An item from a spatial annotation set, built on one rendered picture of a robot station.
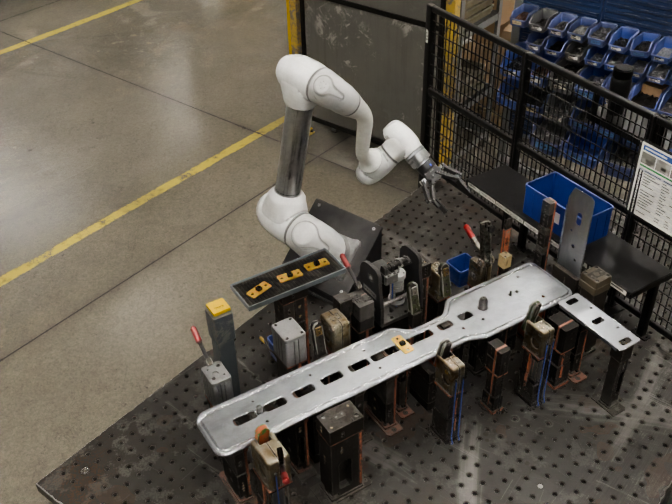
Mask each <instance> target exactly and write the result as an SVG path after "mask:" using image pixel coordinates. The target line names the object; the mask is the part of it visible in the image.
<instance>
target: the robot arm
mask: <svg viewBox="0 0 672 504"><path fill-rule="evenodd" d="M276 77H277V80H278V82H279V83H280V86H281V90H282V94H283V100H284V102H285V104H286V111H285V118H284V126H283V133H282V141H281V149H280V156H279V164H278V172H277V179H276V185H275V186H274V187H272V188H271V189H270V190H269V192H268V193H266V194H264V195H263V196H262V197H261V198H260V200H259V201H258V203H257V207H256V215H257V218H258V220H259V222H260V224H261V225H262V226H263V227H264V229H266V230H267V231H268V232H269V233H270V234H271V235H272V236H274V237H275V238H276V239H278V240H279V241H281V242H282V243H284V244H286V245H287V246H289V247H290V248H291V249H292V250H293V251H295V252H296V253H297V254H298V255H299V256H300V257H302V256H305V255H307V254H310V253H313V252H315V251H318V250H320V249H323V248H326V249H327V250H328V251H329V252H330V253H331V254H332V255H333V256H334V257H335V258H336V259H337V260H339V261H340V262H341V263H342V264H343V262H342V260H341V259H340V257H339V256H340V254H342V253H343V254H345V256H346V258H347V260H348V262H349V264H350V263H351V261H352V259H353V257H354V255H355V253H356V251H357V249H358V248H359V247H360V246H361V242H360V241H359V240H358V239H351V238H349V237H347V236H344V235H342V234H339V233H337V232H336V231H335V230H334V229H333V228H331V227H330V226H328V225H327V224H325V223H324V222H322V221H320V220H319V219H317V218H315V217H314V216H312V215H310V214H309V213H308V208H307V203H306V196H305V194H304V192H303V191H302V190H301V186H302V179H303V173H304V166H305V159H306V153H307V146H308V140H309V133H310V127H311V120H312V113H313V109H314V108H315V107H316V105H320V106H322V107H324V108H327V109H330V110H332V111H333V112H335V113H338V114H340V115H342V116H346V117H350V118H353V119H356V120H357V132H356V149H355V150H356V157H357V159H358V160H359V165H358V167H357V169H356V177H357V179H358V180H359V181H360V182H361V183H362V184H364V185H371V184H374V183H376V182H378V181H379V180H381V179H382V178H383V177H385V176H386V175H387V174H388V173H389V172H390V171H391V170H392V169H393V168H394V167H395V166H396V165H397V164H398V163H399V162H400V161H402V160H403V159H405V160H406V161H407V162H408V163H409V164H410V166H411V167H412V168H413V169H416V168H417V171H418V172H419V173H420V174H421V176H423V177H424V179H422V180H421V181H420V182H419V184H420V185H421V187H422V190H423V193H424V196H425V200H426V203H427V204H429V203H433V204H434V205H435V206H436V208H439V209H440V210H441V211H442V212H443V213H444V214H446V213H447V212H448V210H447V209H446V208H445V207H444V205H443V204H442V203H441V202H440V201H439V200H438V198H436V199H435V188H434V184H435V182H437V181H438V180H439V179H440V178H447V179H451V180H456V183H457V185H458V186H459V187H460V188H461V189H462V190H463V192H464V193H465V194H466V195H467V194H469V193H470V190H469V189H468V188H467V187H466V186H465V182H464V181H463V180H462V179H461V176H462V172H459V171H457V170H455V169H453V168H451V167H449V166H447V165H446V164H445V163H444V162H442V163H441V164H440V165H439V167H438V166H437V165H436V163H435V162H434V161H433V160H432V159H431V158H429V156H430V154H429V153H428V151H427V150H426V149H425V148H424V146H422V144H421V143H420V141H419V139H418V137H417V136H416V135H415V134H414V132H413V131H412V130H411V129H410V128H409V127H407V126H406V125H405V124H404V123H402V122H401V121H398V120H394V121H392V122H390V123H389V124H388V125H387V126H386V127H385V128H384V129H383V135H384V138H385V139H386V141H385V142H384V143H383V144H382V145H381V146H380V147H378V148H369V147H370V141H371V134H372V128H373V116H372V112H371V110H370V108H369V107H368V105H367V104H366V103H365V102H364V100H363V99H362V98H361V96H360V95H359V93H358V92H357V91H356V90H355V89H354V88H353V87H352V86H351V85H350V84H348V83H347V82H345V81H344V80H343V79H342V78H341V77H339V76H338V75H337V74H336V73H334V72H333V71H332V70H330V69H329V68H327V67H326V66H324V65H323V64H322V63H320V62H318V61H316V60H314V59H312V58H310V57H308V56H305V55H301V54H295V55H286V56H284V57H283V58H281V60H280V61H279V62H278V64H277V67H276ZM441 169H443V170H445V171H447V172H449V173H451V174H448V173H445V172H441ZM452 174H453V175H452ZM426 181H427V182H429V188H430V195H429V192H428V188H427V185H426ZM343 265H344V264H343Z"/></svg>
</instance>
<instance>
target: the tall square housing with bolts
mask: <svg viewBox="0 0 672 504"><path fill-rule="evenodd" d="M272 336H273V347H274V352H275V354H276V355H277V358H276V359H277V370H278V377H280V376H282V375H284V374H287V373H289V372H291V371H293V370H296V369H298V368H300V367H302V366H304V365H305V362H306V361H308V359H307V348H306V332H305V331H304V330H303V329H302V328H301V327H300V325H299V324H298V323H297V322H296V321H295V320H294V319H293V318H292V317H289V318H287V319H284V320H282V321H279V322H277V323H275V324H273V325H272ZM278 377H277V378H278ZM307 388H308V386H306V387H304V388H302V389H300V390H297V391H295V394H296V395H297V396H298V397H299V392H300V391H303V390H305V389H307Z"/></svg>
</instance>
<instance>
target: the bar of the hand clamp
mask: <svg viewBox="0 0 672 504"><path fill-rule="evenodd" d="M479 224H480V258H481V259H482V260H483V261H484V263H485V264H484V267H486V256H487V258H488V259H489V261H488V262H487V263H488V264H489V265H491V264H492V246H491V233H493V232H494V231H495V226H493V225H491V222H490V221H489V220H485V221H483V222H480V223H479ZM485 255H486V256H485Z"/></svg>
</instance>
